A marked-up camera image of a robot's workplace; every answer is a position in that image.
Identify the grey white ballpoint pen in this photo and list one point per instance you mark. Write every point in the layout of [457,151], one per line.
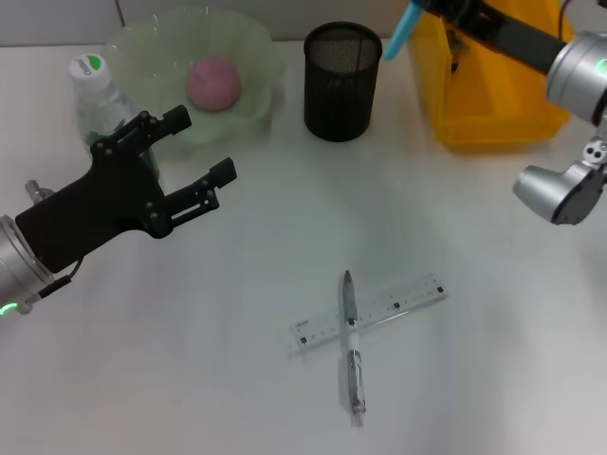
[353,351]

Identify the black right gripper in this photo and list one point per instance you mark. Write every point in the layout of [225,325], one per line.
[512,35]

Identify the green translucent fruit bowl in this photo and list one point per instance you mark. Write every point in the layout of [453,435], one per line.
[156,57]

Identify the green plastic wrapper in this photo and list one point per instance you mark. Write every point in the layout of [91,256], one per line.
[456,47]

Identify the transparent plastic ruler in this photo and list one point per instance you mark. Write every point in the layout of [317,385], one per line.
[379,305]

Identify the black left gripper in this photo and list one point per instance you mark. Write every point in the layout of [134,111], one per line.
[95,208]

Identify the black mesh pen holder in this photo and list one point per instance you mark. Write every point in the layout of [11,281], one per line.
[341,85]

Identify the pink peach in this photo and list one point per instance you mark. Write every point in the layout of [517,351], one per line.
[213,83]

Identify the clear green-label water bottle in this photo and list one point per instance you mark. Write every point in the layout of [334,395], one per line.
[95,104]

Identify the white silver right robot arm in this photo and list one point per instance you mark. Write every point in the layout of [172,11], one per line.
[574,95]

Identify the blue scissors with cover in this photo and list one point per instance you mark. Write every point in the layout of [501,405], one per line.
[400,33]

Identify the yellow plastic bin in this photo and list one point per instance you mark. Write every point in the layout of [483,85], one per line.
[479,104]

